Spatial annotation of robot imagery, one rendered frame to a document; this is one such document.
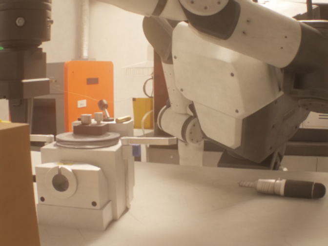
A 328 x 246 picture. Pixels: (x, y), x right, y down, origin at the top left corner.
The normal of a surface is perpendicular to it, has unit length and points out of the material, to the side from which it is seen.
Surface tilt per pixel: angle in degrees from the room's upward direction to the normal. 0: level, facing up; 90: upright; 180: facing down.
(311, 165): 90
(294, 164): 90
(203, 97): 112
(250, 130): 122
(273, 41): 105
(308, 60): 117
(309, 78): 71
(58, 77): 90
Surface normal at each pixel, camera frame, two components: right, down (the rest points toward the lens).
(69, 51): -0.36, 0.11
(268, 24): 0.31, 0.00
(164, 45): -0.77, 0.44
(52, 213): -0.14, 0.12
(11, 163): 0.92, 0.04
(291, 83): -0.61, -0.24
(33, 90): 0.99, 0.01
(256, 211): 0.00, -0.99
